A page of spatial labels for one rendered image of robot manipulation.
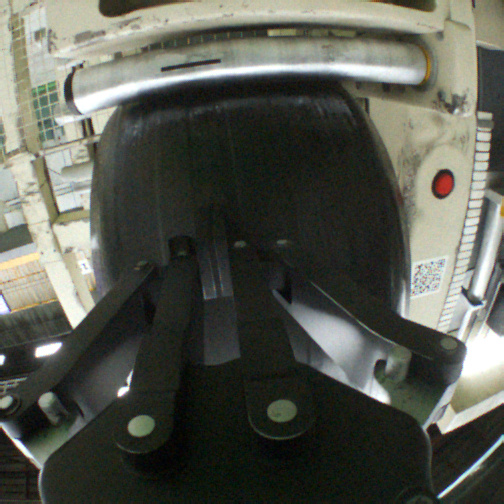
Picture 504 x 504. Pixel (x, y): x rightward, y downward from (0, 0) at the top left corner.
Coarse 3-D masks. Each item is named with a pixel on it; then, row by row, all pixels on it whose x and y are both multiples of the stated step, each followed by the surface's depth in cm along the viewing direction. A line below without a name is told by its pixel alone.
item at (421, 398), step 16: (400, 352) 7; (384, 368) 8; (400, 368) 7; (384, 384) 7; (400, 384) 7; (416, 384) 7; (432, 384) 7; (448, 384) 6; (384, 400) 7; (400, 400) 6; (416, 400) 6; (432, 400) 6; (448, 400) 7; (416, 416) 6; (432, 416) 6
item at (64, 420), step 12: (48, 396) 6; (48, 408) 6; (60, 408) 7; (72, 408) 7; (48, 420) 7; (60, 420) 6; (72, 420) 7; (84, 420) 7; (36, 432) 6; (48, 432) 6; (60, 432) 6; (72, 432) 6; (24, 444) 6; (36, 444) 6; (48, 444) 6; (60, 444) 6; (36, 456) 5; (48, 456) 5
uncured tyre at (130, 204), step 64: (128, 128) 25; (192, 128) 24; (256, 128) 24; (320, 128) 24; (128, 192) 23; (192, 192) 23; (256, 192) 23; (320, 192) 23; (384, 192) 24; (128, 256) 22; (320, 256) 23; (384, 256) 24
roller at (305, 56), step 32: (96, 64) 23; (128, 64) 22; (160, 64) 23; (192, 64) 23; (224, 64) 23; (256, 64) 24; (288, 64) 24; (320, 64) 24; (352, 64) 24; (384, 64) 24; (416, 64) 24; (64, 96) 23; (96, 96) 23; (128, 96) 24; (160, 96) 25
